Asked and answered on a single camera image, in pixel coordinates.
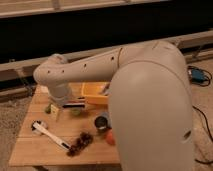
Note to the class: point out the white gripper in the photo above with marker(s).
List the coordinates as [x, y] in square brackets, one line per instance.
[60, 94]

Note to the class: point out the green pepper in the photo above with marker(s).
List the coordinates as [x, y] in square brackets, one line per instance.
[76, 111]

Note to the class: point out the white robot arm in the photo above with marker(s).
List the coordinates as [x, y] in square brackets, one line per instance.
[149, 101]

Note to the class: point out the black red striped block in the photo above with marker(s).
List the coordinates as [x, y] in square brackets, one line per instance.
[79, 102]

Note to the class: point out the yellow plastic bin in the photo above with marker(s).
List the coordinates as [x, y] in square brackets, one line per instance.
[91, 91]

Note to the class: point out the blue sponge cloth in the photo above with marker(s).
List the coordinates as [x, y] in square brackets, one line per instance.
[106, 115]

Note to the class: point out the dark metal can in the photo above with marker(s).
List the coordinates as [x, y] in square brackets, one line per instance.
[101, 124]

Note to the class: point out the dark grape bunch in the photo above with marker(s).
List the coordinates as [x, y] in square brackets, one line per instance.
[80, 144]

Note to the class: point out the red orange tomato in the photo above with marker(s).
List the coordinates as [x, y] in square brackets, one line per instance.
[110, 138]

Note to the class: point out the blue power box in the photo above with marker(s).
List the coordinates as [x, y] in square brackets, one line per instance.
[197, 76]

